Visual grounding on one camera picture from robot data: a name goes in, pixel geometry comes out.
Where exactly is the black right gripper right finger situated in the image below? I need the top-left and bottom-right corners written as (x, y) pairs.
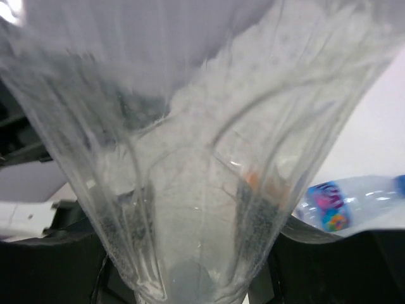
top-left (269, 217), bottom-right (404, 303)

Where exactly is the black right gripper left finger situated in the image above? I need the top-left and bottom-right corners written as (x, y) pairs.
top-left (1, 218), bottom-right (107, 303)

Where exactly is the clear bottle blue cap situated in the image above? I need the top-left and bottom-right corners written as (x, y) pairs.
top-left (293, 175), bottom-right (404, 236)

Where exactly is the clear square bottle apple label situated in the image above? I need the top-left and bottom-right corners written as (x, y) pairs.
top-left (1, 1), bottom-right (404, 303)

